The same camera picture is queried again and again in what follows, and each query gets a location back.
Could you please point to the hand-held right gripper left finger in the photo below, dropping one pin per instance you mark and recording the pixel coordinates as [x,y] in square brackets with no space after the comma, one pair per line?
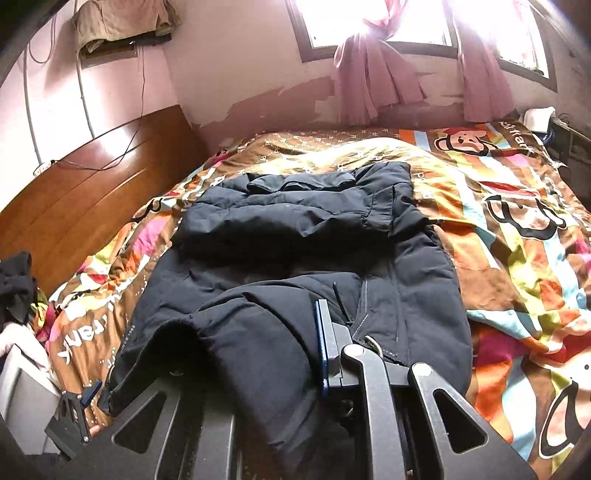
[168,397]

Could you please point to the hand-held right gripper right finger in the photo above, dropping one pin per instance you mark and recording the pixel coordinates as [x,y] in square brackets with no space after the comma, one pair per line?
[322,350]

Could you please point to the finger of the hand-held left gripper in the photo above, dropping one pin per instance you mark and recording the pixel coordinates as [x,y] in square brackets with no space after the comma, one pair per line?
[74,420]

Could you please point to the dark navy padded jacket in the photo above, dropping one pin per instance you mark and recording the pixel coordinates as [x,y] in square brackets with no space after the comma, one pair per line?
[277,240]

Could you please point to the grey box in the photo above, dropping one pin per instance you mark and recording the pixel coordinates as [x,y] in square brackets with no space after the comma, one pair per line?
[23,401]

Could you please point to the pale pink cloth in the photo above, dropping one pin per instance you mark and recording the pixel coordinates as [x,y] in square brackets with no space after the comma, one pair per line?
[18,337]

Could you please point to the black crumpled clothing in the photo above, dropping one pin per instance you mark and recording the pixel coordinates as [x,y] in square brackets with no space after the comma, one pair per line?
[16,286]

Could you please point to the brown printed cartoon blanket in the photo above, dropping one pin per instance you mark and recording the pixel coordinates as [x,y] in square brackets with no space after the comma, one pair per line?
[508,240]

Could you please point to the wooden bed headboard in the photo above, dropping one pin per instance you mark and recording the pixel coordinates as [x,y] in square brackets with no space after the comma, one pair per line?
[92,194]

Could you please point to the white power strip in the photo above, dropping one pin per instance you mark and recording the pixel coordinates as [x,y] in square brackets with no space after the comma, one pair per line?
[41,169]

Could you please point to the pink tied curtain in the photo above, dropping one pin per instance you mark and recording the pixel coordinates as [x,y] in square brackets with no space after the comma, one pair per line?
[369,78]
[485,83]

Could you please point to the white plastic bag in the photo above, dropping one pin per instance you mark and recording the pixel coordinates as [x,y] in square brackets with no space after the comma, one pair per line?
[540,119]

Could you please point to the dark wooden side table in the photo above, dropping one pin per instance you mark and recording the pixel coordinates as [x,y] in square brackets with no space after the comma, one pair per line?
[572,138]

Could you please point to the dark framed window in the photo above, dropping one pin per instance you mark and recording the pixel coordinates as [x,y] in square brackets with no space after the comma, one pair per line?
[425,23]

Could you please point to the white wall pipe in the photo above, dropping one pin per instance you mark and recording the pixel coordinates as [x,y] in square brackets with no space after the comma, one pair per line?
[34,115]
[85,101]

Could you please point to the black wall shelf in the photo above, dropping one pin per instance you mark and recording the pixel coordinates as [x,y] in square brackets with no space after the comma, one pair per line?
[152,40]

